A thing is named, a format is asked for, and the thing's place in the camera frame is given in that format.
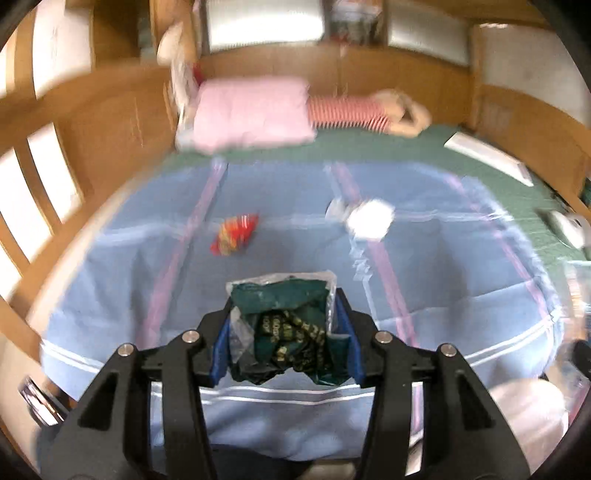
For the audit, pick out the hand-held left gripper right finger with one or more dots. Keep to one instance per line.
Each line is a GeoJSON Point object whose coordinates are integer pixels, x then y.
{"type": "Point", "coordinates": [353, 355]}

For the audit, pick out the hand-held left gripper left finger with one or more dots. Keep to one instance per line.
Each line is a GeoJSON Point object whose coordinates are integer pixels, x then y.
{"type": "Point", "coordinates": [221, 350]}

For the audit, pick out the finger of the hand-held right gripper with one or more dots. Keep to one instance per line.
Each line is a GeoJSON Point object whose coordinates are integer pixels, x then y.
{"type": "Point", "coordinates": [584, 357]}

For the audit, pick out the green snack packet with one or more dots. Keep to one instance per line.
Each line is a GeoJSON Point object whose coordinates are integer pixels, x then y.
{"type": "Point", "coordinates": [286, 295]}

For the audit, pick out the person's knee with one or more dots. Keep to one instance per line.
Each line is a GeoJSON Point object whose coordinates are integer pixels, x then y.
{"type": "Point", "coordinates": [526, 410]}

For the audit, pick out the red snack packet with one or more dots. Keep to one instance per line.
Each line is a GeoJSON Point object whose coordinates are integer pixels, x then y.
{"type": "Point", "coordinates": [235, 235]}

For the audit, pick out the blue striped blanket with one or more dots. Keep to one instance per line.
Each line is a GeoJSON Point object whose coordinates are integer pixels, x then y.
{"type": "Point", "coordinates": [438, 267]}

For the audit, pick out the white device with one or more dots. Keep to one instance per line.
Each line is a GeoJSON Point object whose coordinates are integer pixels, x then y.
{"type": "Point", "coordinates": [565, 228]}

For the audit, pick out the large crumpled white tissue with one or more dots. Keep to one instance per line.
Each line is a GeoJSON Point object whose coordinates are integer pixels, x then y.
{"type": "Point", "coordinates": [369, 219]}

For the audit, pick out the crumpled grey wrapper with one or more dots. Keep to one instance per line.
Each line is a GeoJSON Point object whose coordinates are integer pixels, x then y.
{"type": "Point", "coordinates": [337, 208]}

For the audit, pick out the chrome object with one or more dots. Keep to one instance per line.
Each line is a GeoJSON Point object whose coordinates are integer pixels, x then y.
{"type": "Point", "coordinates": [41, 401]}

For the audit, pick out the pale blue cushion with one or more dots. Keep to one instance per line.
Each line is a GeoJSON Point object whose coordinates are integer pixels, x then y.
{"type": "Point", "coordinates": [183, 140]}

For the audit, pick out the green bed mat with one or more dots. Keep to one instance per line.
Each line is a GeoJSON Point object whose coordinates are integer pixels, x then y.
{"type": "Point", "coordinates": [415, 143]}

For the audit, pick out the long white board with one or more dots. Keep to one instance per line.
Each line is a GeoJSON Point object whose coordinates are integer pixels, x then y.
{"type": "Point", "coordinates": [489, 157]}

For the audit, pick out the wooden footboard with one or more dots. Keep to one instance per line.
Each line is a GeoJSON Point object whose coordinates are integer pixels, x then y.
{"type": "Point", "coordinates": [531, 124]}

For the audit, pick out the pink pillow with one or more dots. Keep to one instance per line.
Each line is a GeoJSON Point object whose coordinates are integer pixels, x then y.
{"type": "Point", "coordinates": [254, 113]}

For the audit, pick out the striped plush doll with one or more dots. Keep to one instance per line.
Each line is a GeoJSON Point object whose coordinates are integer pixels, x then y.
{"type": "Point", "coordinates": [351, 110]}

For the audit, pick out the wooden headboard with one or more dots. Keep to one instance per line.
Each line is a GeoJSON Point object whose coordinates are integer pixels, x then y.
{"type": "Point", "coordinates": [115, 124]}

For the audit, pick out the white hanging cloth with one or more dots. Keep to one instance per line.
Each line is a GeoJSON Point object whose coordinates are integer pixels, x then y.
{"type": "Point", "coordinates": [184, 92]}

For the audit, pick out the wide frosted window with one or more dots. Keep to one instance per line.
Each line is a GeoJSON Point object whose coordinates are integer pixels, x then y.
{"type": "Point", "coordinates": [263, 23]}

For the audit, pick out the narrow frosted window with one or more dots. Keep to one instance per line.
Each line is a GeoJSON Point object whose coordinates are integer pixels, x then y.
{"type": "Point", "coordinates": [427, 32]}

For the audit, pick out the shelf clutter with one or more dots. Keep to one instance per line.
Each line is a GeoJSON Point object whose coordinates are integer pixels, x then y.
{"type": "Point", "coordinates": [355, 21]}

